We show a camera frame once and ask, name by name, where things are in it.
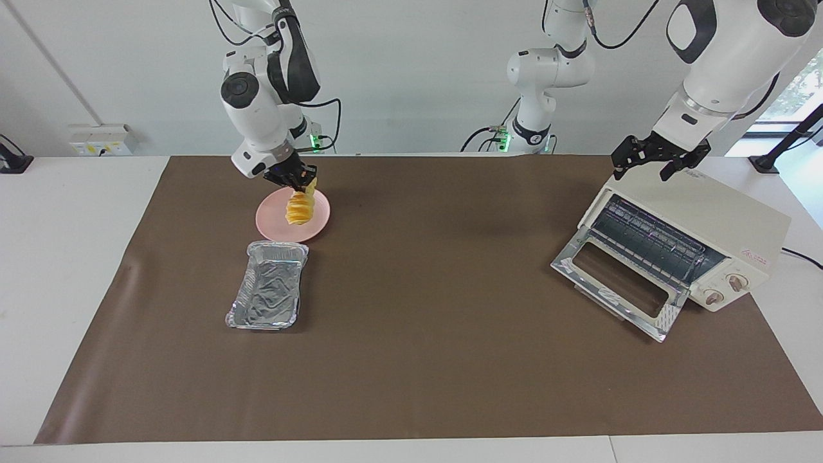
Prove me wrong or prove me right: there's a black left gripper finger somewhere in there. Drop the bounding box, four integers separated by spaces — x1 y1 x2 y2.
661 143 712 182
611 136 647 181

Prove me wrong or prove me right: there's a sliced yellow bread loaf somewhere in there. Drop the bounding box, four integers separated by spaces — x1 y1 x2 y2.
285 178 319 228

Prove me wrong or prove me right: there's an aluminium foil tray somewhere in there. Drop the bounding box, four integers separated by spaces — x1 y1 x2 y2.
225 241 310 331

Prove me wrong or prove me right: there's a cream white toaster oven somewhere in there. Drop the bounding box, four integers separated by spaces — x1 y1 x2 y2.
577 168 792 314

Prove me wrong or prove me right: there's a glass metal oven door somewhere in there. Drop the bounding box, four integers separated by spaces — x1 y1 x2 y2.
550 225 691 343

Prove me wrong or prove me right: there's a pink round plate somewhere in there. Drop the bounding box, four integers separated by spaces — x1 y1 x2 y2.
256 186 331 244

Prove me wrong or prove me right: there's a bright window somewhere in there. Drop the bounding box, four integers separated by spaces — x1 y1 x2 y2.
755 48 823 124

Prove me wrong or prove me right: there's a brown table mat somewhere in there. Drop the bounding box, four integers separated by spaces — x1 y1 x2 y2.
33 154 823 446

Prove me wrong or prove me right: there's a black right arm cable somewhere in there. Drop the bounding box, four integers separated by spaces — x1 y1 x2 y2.
209 0 342 154

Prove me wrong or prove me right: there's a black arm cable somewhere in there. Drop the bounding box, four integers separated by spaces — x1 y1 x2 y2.
209 0 342 154
581 0 782 123

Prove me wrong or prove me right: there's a metal oven wire rack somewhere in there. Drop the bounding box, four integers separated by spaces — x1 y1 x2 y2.
592 195 709 288

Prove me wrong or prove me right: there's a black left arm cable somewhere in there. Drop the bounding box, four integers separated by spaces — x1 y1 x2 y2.
581 0 782 123

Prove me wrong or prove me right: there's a black oven power cord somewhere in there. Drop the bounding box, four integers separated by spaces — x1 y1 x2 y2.
781 248 823 271

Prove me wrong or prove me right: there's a black left base cable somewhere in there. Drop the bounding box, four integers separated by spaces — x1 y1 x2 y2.
460 100 521 154

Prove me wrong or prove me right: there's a white wall socket strip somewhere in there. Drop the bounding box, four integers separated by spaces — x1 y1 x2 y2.
68 124 140 157

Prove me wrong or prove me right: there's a black desk clamp mount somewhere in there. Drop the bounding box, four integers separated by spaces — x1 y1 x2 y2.
0 134 34 174

